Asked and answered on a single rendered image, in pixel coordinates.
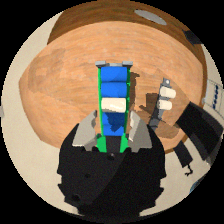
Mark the blue plastic bar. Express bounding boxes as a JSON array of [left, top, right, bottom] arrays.
[[101, 82, 127, 98], [102, 112, 125, 125], [101, 66, 127, 82], [103, 125, 124, 136]]

